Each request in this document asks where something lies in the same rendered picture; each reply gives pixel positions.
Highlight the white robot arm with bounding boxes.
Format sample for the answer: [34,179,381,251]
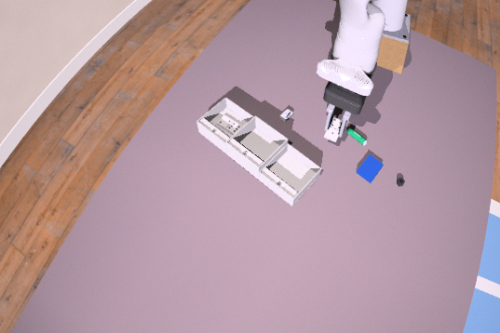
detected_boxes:
[338,0,408,51]

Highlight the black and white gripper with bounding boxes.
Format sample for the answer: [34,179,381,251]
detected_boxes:
[317,33,379,137]

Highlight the green battery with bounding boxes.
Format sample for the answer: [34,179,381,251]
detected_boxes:
[346,127,367,146]

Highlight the white three-compartment bin rack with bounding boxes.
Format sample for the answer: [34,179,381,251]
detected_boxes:
[197,98,321,206]

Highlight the white domino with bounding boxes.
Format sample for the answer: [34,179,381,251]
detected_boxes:
[324,117,342,142]
[217,115,242,135]

